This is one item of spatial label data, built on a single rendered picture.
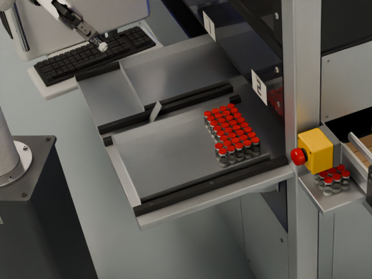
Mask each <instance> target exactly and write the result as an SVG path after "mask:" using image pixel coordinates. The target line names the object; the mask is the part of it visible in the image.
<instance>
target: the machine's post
mask: <svg viewBox="0 0 372 279"><path fill-rule="evenodd" d="M281 2H282V41H283V80H284V100H285V139H286V157H287V161H288V165H289V166H290V168H291V169H292V170H293V177H292V178H289V179H287V216H288V255H289V276H290V279H317V265H318V209H317V208H316V206H315V205H314V204H313V203H312V201H311V200H310V198H309V197H308V196H307V194H306V193H305V192H304V190H303V189H302V188H301V186H300V185H299V184H298V177H300V176H302V175H305V174H308V173H310V171H309V170H308V169H307V167H306V166H305V165H304V164H303V165H301V166H296V165H295V164H294V163H293V162H292V160H291V151H292V150H293V149H295V148H298V134H300V133H303V132H306V131H309V130H312V129H314V128H318V127H319V117H320V79H321V5H322V0H281Z"/></svg>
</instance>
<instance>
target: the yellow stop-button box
mask: <svg viewBox="0 0 372 279"><path fill-rule="evenodd" d="M298 148H300V149H301V150H302V151H303V153H304V156H305V160H306V161H305V164H304V165H305V166H306V167H307V169H308V170H309V171H310V172H311V174H316V173H319V172H322V171H325V170H327V169H330V168H332V167H333V168H334V167H337V166H339V165H340V148H341V142H340V140H339V139H337V138H336V136H335V135H334V134H333V133H332V132H331V130H330V129H329V128H328V127H327V126H326V125H322V126H319V127H318V128H314V129H312V130H309V131H306V132H303V133H300V134H298Z"/></svg>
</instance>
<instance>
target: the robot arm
mask: <svg viewBox="0 0 372 279"><path fill-rule="evenodd" d="M15 1H16V0H0V11H2V12H4V11H7V10H8V9H10V7H11V6H12V5H13V4H14V3H15ZM27 1H29V2H30V3H31V4H35V5H36V6H42V7H43V8H44V9H45V10H46V11H47V12H48V13H50V14H51V15H52V16H53V17H54V18H55V19H56V20H57V21H58V22H59V23H60V24H61V25H63V26H64V27H65V28H66V29H68V30H70V31H73V29H74V28H75V29H77V30H76V31H77V32H78V33H79V34H80V35H81V36H82V37H83V38H84V39H85V40H86V41H88V42H89V43H90V44H93V43H92V42H91V41H90V39H91V38H92V37H93V36H94V35H95V34H96V35H97V37H100V33H98V32H97V31H96V30H95V29H94V28H93V27H92V26H91V25H89V24H88V23H87V22H86V21H84V20H83V15H82V14H81V13H80V12H79V11H78V10H77V9H76V8H75V7H74V6H73V4H72V3H71V2H70V1H69V0H27ZM32 164H33V154H32V152H31V150H30V148H29V147H28V146H27V145H26V144H24V143H22V142H18V141H14V140H13V138H12V135H11V132H10V130H9V128H8V125H7V122H6V119H5V117H4V114H3V111H2V109H1V106H0V189H2V188H5V187H7V186H10V185H12V184H14V183H16V182H17V181H19V180H20V179H22V178H23V177H24V176H25V175H26V174H27V173H28V171H29V170H30V168H31V166H32Z"/></svg>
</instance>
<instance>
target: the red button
mask: <svg viewBox="0 0 372 279"><path fill-rule="evenodd" d="M291 160H292V162H293V163H294V164H295V165H296V166H301V165H303V164H305V161H306V160H305V156H304V153H303V151H302V150H301V149H300V148H295V149H293V150H292V151H291Z"/></svg>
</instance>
